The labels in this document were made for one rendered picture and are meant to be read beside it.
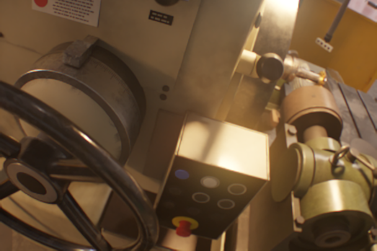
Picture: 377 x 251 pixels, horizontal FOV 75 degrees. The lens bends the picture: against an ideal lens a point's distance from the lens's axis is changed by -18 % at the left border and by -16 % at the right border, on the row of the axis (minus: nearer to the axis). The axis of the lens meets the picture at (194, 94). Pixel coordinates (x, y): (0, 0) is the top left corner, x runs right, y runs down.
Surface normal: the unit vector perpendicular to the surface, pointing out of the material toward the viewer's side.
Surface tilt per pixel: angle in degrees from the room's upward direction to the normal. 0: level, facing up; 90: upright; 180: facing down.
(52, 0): 90
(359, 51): 90
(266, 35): 54
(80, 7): 90
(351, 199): 9
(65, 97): 60
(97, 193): 0
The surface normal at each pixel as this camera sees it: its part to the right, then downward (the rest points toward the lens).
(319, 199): -0.58, -0.71
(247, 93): -0.11, 0.45
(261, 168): 0.27, -0.76
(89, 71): 0.51, -0.65
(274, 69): 0.00, 0.12
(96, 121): 0.29, 0.33
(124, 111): 0.92, -0.21
